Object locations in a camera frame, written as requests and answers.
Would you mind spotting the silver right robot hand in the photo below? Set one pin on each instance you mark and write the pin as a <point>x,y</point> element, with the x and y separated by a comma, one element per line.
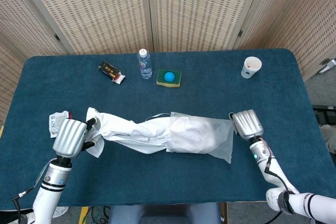
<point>248,124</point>

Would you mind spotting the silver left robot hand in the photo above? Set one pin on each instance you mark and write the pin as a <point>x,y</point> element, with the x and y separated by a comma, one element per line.
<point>69,137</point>

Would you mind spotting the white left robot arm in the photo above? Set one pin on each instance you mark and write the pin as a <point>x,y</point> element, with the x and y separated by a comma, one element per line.
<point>50,182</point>

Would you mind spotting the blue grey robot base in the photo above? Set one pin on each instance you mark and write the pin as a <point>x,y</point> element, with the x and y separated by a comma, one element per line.
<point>162,214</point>

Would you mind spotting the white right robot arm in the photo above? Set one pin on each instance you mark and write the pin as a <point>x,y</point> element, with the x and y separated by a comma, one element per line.
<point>262,153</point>

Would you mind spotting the white red spout pouch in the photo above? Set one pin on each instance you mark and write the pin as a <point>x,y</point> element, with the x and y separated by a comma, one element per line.
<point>55,121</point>

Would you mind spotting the floral paper cup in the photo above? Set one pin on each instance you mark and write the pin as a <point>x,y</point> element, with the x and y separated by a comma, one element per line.
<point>248,72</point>

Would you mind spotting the black snack packet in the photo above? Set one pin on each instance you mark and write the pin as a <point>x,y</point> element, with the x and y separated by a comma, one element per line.
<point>107,69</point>

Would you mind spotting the black equipment case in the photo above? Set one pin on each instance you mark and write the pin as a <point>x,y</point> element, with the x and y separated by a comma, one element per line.
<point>325,113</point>

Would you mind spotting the beige fabric object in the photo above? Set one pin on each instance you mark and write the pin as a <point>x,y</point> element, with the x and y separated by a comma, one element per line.
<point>329,140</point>

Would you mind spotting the blue table cloth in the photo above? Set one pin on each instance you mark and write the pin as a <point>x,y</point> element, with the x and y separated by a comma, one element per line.
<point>183,182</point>

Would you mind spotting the brass screen hinge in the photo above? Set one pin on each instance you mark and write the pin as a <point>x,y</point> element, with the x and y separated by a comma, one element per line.
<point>57,37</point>
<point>240,33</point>

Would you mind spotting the blue ball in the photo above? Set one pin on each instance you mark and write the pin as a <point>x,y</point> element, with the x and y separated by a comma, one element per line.
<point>169,76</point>

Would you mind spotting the yellow green sponge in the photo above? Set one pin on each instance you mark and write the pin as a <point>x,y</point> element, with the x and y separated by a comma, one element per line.
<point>162,81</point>

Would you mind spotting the white power strip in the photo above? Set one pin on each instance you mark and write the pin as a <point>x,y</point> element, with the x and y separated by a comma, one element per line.
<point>328,65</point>

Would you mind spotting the clear plastic water bottle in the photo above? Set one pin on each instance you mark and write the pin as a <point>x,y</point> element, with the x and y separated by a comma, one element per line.
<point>145,66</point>

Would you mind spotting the woven folding screen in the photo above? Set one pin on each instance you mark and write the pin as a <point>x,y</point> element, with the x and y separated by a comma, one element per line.
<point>105,11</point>

